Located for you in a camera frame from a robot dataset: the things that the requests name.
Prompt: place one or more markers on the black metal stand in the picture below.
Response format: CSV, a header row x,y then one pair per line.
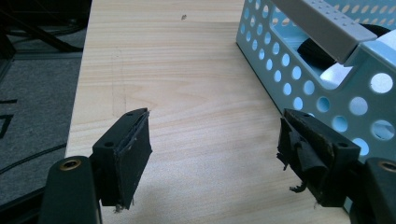
x,y
37,28

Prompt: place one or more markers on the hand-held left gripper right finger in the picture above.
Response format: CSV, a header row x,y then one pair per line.
x,y
314,155

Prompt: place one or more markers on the light blue perforated plastic basket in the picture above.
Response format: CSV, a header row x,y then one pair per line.
x,y
330,93

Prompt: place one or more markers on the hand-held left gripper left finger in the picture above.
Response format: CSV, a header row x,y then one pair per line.
x,y
124,161

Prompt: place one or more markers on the black round object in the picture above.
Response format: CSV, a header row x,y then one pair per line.
x,y
317,53

